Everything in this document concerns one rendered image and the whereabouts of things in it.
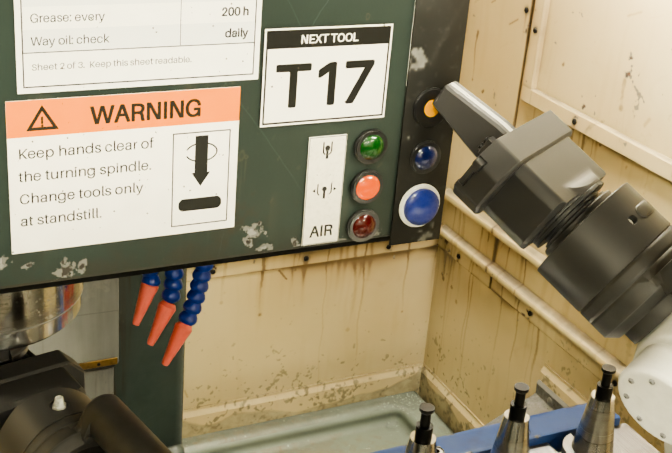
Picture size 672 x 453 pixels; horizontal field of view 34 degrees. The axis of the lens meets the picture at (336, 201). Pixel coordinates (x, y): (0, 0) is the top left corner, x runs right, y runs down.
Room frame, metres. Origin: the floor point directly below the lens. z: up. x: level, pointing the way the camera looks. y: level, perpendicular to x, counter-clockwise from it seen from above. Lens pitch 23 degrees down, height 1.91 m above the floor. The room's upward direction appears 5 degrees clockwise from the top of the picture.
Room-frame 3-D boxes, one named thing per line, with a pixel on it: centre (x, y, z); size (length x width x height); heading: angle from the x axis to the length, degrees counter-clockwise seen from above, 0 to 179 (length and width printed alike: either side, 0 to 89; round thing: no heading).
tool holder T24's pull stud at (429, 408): (0.88, -0.10, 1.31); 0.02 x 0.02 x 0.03
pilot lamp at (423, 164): (0.77, -0.07, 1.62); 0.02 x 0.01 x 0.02; 118
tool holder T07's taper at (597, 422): (0.98, -0.30, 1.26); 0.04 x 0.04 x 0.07
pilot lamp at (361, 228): (0.75, -0.02, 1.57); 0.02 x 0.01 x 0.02; 118
